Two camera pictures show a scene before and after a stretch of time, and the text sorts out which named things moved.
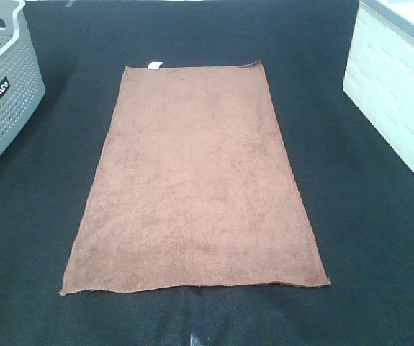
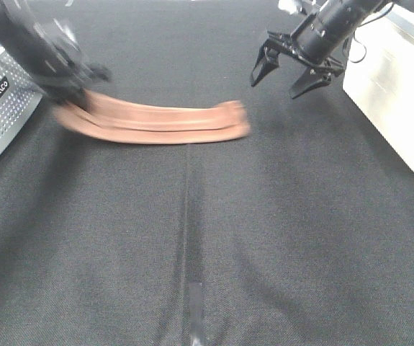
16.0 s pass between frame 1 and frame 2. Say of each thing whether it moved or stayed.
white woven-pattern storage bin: stayed
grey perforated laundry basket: stayed
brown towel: moved
